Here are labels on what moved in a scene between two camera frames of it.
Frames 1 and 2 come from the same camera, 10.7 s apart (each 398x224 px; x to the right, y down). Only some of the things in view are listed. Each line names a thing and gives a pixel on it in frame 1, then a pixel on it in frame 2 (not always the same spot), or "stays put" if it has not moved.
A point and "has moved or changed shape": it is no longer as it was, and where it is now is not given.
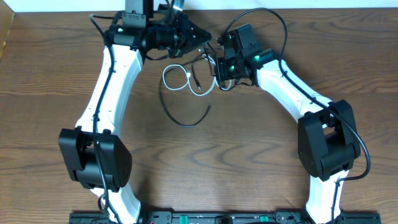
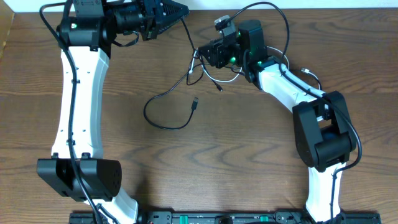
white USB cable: x=188 y=82 → x=287 y=65
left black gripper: x=185 y=30 → x=155 y=23
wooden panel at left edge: x=7 y=15 stays put
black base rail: x=228 y=217 stays put
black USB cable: x=161 y=99 has moved or changed shape
